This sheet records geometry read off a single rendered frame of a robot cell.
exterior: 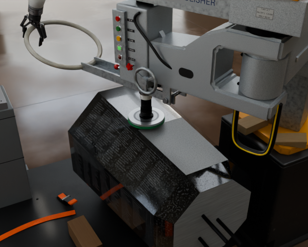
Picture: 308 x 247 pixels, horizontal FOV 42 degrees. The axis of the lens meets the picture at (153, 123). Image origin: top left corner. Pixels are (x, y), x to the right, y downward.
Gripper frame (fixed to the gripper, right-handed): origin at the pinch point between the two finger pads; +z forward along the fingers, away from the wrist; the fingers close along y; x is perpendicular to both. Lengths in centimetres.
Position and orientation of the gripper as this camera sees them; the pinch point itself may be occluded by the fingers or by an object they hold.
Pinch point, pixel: (32, 39)
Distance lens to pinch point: 278.4
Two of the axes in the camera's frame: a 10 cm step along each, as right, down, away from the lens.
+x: 3.9, -5.7, 7.2
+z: -2.9, 6.7, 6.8
